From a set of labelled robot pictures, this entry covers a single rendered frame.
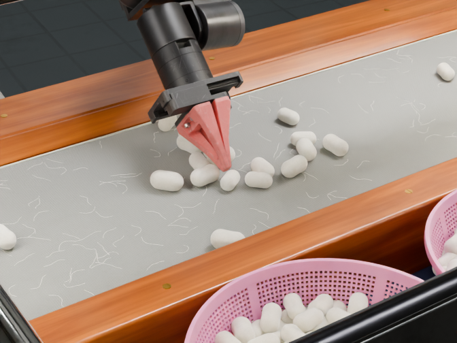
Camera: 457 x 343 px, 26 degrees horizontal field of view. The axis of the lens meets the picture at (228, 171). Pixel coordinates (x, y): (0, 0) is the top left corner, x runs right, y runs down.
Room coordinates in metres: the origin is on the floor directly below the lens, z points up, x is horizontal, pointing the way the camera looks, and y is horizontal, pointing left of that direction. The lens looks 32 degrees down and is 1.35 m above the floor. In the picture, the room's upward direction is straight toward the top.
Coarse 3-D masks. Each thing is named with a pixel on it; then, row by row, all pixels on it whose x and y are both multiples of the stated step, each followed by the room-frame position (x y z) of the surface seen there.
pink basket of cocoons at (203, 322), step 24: (288, 264) 0.76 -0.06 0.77; (312, 264) 0.77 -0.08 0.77; (336, 264) 0.77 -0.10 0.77; (360, 264) 0.76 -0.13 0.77; (240, 288) 0.74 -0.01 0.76; (264, 288) 0.75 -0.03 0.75; (312, 288) 0.76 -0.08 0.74; (336, 288) 0.76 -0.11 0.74; (360, 288) 0.76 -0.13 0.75; (384, 288) 0.75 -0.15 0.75; (408, 288) 0.74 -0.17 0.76; (216, 312) 0.71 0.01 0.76; (240, 312) 0.73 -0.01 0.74; (192, 336) 0.66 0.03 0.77
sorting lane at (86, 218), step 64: (384, 64) 1.27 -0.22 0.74; (448, 64) 1.27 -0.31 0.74; (256, 128) 1.08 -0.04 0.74; (320, 128) 1.08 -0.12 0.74; (384, 128) 1.08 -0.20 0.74; (448, 128) 1.08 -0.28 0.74; (0, 192) 0.94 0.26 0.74; (64, 192) 0.94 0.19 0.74; (128, 192) 0.94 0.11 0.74; (192, 192) 0.94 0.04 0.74; (256, 192) 0.94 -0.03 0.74; (320, 192) 0.94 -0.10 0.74; (0, 256) 0.82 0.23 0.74; (64, 256) 0.82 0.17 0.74; (128, 256) 0.82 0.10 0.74; (192, 256) 0.82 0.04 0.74
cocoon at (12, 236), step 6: (0, 228) 0.84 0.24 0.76; (6, 228) 0.84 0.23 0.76; (0, 234) 0.83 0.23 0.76; (6, 234) 0.83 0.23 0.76; (12, 234) 0.83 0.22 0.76; (0, 240) 0.82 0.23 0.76; (6, 240) 0.82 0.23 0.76; (12, 240) 0.83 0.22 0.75; (0, 246) 0.82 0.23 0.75; (6, 246) 0.82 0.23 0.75; (12, 246) 0.82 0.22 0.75
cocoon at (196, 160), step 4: (196, 152) 0.99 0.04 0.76; (200, 152) 0.99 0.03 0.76; (192, 156) 0.99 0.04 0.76; (196, 156) 0.99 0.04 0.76; (200, 156) 0.98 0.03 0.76; (192, 160) 0.98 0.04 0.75; (196, 160) 0.98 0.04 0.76; (200, 160) 0.98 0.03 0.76; (204, 160) 0.98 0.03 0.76; (192, 164) 0.98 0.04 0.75; (196, 164) 0.97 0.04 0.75; (200, 164) 0.97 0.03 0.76; (204, 164) 0.97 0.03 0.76; (208, 164) 0.97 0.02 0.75; (196, 168) 0.97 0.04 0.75
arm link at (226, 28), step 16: (144, 0) 1.08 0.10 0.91; (160, 0) 1.09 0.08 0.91; (176, 0) 1.11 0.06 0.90; (192, 0) 1.11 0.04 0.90; (208, 0) 1.12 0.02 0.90; (224, 0) 1.13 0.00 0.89; (128, 16) 1.10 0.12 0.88; (208, 16) 1.09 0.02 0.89; (224, 16) 1.10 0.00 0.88; (240, 16) 1.11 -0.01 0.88; (208, 32) 1.08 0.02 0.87; (224, 32) 1.09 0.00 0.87; (240, 32) 1.11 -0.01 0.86; (208, 48) 1.09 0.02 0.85
